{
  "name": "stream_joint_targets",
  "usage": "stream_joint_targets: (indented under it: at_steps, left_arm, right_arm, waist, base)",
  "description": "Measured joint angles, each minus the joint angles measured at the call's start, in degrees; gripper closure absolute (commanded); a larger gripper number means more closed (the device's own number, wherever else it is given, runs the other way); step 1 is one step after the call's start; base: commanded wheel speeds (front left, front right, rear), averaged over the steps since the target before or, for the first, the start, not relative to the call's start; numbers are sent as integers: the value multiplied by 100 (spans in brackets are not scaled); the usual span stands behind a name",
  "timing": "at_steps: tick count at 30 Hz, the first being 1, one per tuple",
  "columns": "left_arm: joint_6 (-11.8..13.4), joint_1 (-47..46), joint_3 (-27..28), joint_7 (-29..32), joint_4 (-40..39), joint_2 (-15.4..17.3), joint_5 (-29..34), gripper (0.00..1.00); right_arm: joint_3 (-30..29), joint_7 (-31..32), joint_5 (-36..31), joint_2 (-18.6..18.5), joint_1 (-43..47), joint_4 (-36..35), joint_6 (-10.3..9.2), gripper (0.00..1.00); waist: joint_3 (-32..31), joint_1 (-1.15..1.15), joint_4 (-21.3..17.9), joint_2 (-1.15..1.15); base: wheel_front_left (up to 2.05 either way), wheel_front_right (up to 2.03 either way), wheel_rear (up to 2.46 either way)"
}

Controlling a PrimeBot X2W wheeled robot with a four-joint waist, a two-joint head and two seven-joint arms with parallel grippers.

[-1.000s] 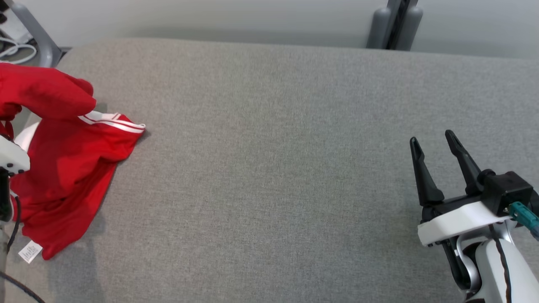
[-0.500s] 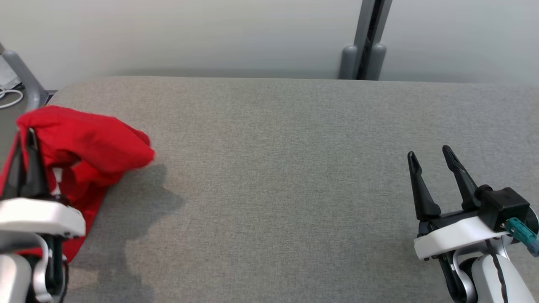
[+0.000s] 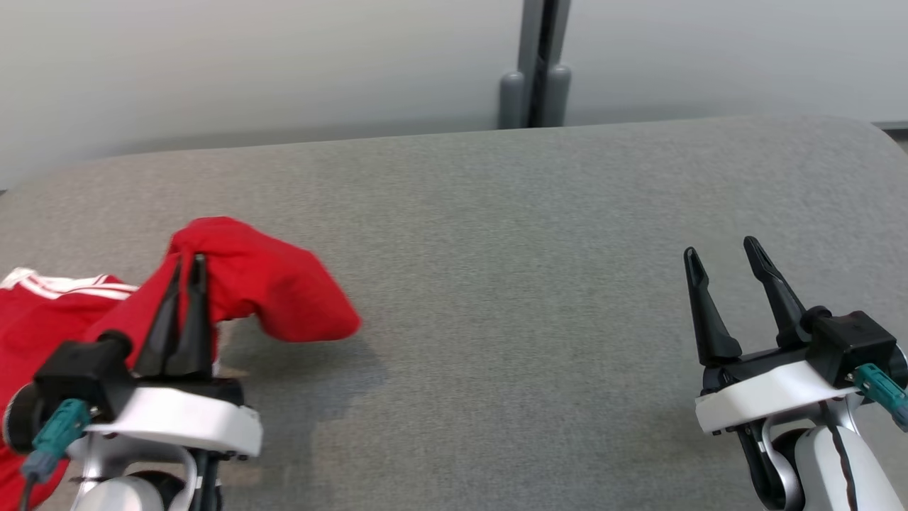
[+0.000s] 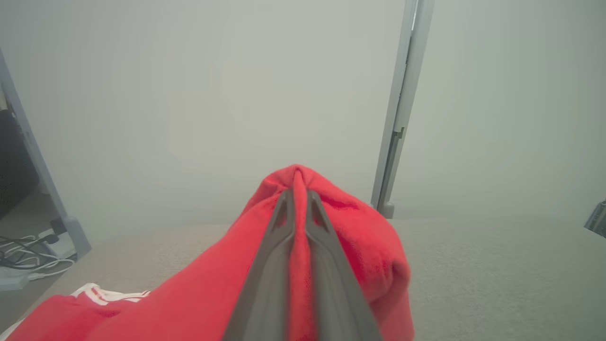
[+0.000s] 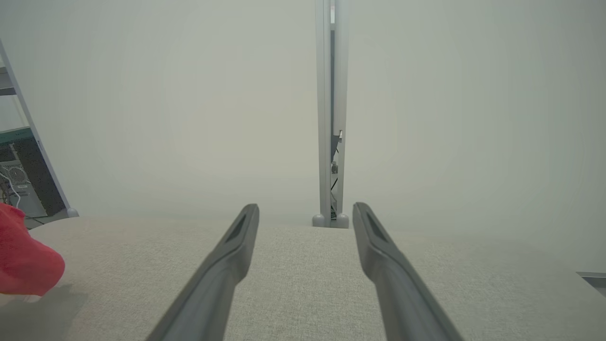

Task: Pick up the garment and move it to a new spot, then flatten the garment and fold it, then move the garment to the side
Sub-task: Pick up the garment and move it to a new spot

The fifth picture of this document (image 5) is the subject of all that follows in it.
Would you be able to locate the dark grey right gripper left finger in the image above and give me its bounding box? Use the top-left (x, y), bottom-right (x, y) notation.
top-left (146, 204), bottom-right (260, 341)

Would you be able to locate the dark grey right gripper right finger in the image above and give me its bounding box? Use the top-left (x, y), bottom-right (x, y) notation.
top-left (352, 202), bottom-right (463, 341)

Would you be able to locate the red and white jersey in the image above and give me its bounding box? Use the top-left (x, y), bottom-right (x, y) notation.
top-left (0, 203), bottom-right (66, 297)

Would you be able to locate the black mesh computer tower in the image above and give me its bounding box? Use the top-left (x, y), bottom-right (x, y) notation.
top-left (9, 137), bottom-right (67, 216)

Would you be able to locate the silver computer case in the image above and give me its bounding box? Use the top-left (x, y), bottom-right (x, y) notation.
top-left (0, 160), bottom-right (48, 219)

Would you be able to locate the grey metal partition post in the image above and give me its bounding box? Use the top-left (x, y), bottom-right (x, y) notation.
top-left (333, 0), bottom-right (350, 229)
top-left (312, 0), bottom-right (332, 228)

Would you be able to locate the slanted grey partition post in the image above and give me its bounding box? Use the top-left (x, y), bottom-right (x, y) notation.
top-left (0, 40), bottom-right (79, 218)

